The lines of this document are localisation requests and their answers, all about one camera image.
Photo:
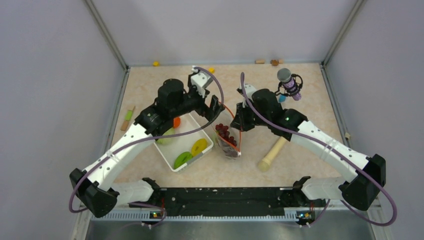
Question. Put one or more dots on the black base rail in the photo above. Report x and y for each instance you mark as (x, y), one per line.
(226, 201)

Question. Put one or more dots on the green pepper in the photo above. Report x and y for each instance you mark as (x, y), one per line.
(183, 158)

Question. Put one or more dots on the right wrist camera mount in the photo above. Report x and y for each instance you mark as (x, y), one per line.
(248, 89)

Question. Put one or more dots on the green and wood stick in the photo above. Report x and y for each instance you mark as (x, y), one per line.
(127, 118)

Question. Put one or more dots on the white plastic basket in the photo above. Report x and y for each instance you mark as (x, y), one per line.
(182, 144)

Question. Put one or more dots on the yellow fruit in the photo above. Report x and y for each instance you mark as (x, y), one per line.
(199, 146)

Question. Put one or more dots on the red grape bunch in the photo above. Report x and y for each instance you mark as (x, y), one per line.
(230, 152)
(223, 132)

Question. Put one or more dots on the pale green cabbage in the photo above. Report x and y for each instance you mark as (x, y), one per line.
(166, 140)

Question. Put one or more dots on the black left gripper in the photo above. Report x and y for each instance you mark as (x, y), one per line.
(209, 112)

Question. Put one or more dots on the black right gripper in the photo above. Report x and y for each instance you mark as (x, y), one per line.
(239, 121)

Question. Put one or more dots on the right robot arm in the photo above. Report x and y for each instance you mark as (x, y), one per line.
(358, 172)

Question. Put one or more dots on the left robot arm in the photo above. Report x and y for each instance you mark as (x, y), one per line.
(94, 185)

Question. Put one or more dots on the clear zip bag orange zipper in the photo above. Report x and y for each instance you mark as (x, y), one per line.
(226, 117)

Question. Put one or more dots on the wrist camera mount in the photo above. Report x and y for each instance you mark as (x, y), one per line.
(200, 79)
(248, 89)

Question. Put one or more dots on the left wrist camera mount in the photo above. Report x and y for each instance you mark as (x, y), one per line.
(200, 79)

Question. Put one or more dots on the orange tangerine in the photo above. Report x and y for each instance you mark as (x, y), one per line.
(176, 122)

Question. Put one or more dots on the microphone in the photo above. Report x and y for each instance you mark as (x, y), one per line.
(290, 84)

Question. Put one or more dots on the blue toy block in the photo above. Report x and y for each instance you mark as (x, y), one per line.
(282, 98)

